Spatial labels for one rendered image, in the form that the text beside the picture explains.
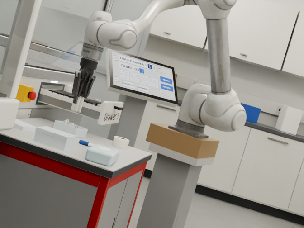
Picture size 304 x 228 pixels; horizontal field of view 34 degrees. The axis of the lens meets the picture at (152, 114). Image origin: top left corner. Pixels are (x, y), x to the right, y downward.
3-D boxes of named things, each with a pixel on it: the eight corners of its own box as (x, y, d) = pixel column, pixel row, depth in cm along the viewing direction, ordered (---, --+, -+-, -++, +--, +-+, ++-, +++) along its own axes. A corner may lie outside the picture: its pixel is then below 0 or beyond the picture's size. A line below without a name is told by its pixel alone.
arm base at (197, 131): (211, 138, 276) (214, 129, 276) (197, 138, 256) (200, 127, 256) (182, 128, 284) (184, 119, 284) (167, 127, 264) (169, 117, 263)
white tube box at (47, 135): (73, 149, 184) (77, 135, 184) (64, 150, 176) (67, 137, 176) (43, 139, 187) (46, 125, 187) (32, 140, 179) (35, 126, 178)
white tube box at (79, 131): (85, 137, 219) (87, 129, 218) (74, 136, 211) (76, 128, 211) (64, 129, 224) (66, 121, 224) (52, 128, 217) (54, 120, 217)
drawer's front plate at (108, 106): (118, 123, 256) (124, 102, 256) (100, 125, 228) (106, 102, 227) (115, 121, 257) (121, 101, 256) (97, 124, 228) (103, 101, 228)
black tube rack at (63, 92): (98, 114, 253) (101, 102, 252) (86, 115, 235) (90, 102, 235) (59, 102, 257) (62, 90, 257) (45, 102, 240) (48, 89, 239)
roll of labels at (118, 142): (129, 148, 222) (131, 140, 222) (124, 149, 215) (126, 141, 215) (114, 144, 224) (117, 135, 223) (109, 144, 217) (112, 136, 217)
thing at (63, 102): (114, 119, 255) (118, 107, 255) (98, 121, 230) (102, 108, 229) (45, 97, 263) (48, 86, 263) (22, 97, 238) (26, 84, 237)
